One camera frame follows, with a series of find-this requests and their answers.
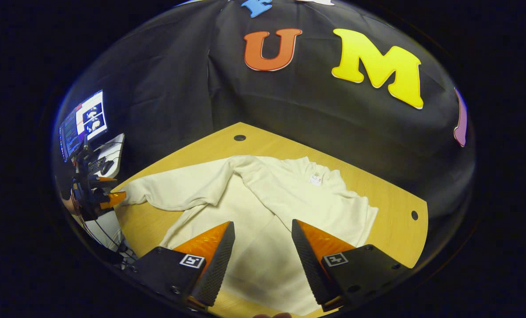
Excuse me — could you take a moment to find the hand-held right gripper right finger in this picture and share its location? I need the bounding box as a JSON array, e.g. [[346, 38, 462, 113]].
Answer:
[[291, 219, 411, 312]]

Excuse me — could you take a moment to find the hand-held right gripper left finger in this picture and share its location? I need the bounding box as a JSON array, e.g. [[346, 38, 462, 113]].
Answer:
[[132, 221, 236, 312]]

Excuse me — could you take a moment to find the cream sweatshirt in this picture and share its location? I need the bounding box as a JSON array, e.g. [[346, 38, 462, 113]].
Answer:
[[119, 155, 379, 316]]

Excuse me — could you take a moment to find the black keyboard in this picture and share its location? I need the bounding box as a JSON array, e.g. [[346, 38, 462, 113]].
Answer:
[[86, 155, 106, 175]]

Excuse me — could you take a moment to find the white side desk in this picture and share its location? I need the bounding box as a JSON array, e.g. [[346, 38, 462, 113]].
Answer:
[[93, 132, 125, 179]]

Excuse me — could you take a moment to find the computer monitor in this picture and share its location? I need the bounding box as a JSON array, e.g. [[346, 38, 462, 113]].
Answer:
[[59, 90, 110, 162]]

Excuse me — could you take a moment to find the black backdrop cloth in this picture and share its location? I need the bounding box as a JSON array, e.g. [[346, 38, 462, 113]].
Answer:
[[53, 0, 475, 270]]

